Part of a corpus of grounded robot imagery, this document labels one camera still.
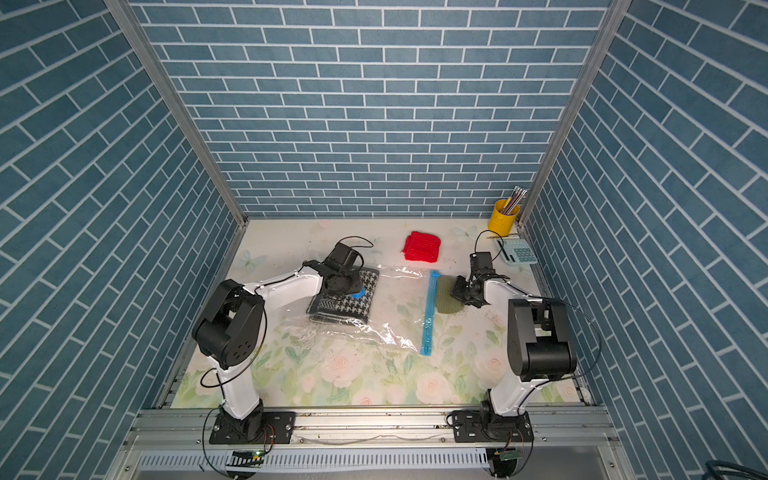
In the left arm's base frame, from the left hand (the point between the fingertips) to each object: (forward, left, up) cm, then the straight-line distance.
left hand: (364, 286), depth 96 cm
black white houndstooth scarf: (-8, +5, -1) cm, 10 cm away
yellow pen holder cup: (+26, -50, +3) cm, 57 cm away
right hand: (-1, -31, -2) cm, 31 cm away
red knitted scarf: (+17, -20, -1) cm, 27 cm away
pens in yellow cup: (+31, -54, +12) cm, 64 cm away
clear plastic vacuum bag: (-4, -11, -4) cm, 13 cm away
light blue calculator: (+17, -55, -1) cm, 57 cm away
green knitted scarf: (-6, -26, 0) cm, 27 cm away
